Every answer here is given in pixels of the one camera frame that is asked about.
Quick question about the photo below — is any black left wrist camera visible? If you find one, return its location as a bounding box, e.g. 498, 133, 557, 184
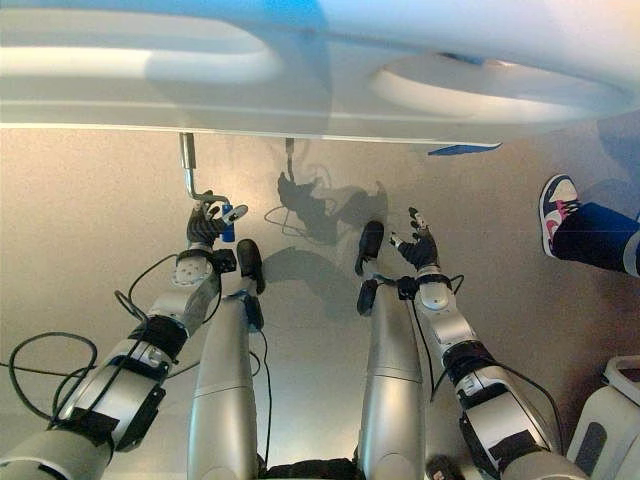
213, 248, 238, 275

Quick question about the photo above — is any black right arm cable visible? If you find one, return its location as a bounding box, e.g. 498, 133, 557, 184
408, 272, 567, 457

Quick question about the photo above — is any robot leg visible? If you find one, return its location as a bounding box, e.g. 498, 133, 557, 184
186, 288, 266, 480
355, 272, 427, 480

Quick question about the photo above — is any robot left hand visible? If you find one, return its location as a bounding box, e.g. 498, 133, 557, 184
185, 197, 250, 251

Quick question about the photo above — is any black robot waist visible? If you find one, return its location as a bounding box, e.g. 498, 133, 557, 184
255, 453, 362, 480

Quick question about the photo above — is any thin black leg cable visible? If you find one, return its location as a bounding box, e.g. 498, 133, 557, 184
248, 327, 274, 467

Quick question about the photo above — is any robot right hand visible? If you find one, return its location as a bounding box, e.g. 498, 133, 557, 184
389, 206, 442, 274

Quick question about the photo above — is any person's shoe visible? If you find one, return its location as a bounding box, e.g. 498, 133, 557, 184
537, 173, 581, 259

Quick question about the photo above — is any blue tape strip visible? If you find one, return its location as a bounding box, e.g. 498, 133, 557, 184
427, 141, 503, 157

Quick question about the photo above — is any robot left leg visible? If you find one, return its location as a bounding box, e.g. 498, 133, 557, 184
186, 288, 266, 480

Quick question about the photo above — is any person's leg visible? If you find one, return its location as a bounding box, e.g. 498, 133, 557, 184
551, 200, 640, 279

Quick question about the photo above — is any robot right leg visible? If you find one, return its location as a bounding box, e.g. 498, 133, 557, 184
355, 272, 427, 480

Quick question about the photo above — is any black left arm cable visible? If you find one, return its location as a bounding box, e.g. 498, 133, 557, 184
8, 251, 182, 422

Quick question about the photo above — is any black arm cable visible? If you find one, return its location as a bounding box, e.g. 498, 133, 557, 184
8, 251, 182, 422
408, 272, 567, 457

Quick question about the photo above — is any white plastic equipment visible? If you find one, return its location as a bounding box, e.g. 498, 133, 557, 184
565, 355, 640, 479

